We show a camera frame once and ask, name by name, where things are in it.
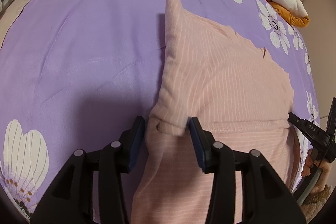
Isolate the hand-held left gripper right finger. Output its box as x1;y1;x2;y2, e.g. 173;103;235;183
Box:
189;116;306;224

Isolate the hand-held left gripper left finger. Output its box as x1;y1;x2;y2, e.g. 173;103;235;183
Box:
31;116;146;224

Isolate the pink striped sweater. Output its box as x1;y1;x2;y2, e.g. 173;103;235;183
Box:
133;0;301;224

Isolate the person's right hand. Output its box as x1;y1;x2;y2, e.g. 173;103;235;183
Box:
301;149;332;193

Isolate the pinkish grey bed sheet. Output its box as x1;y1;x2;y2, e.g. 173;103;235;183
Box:
0;0;88;47

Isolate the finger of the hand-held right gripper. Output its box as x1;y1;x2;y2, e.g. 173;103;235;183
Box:
288;112;331;147

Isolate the person's right forearm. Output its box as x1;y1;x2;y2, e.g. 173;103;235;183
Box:
299;186;334;214

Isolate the purple floral blanket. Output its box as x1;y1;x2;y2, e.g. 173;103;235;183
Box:
0;0;322;216

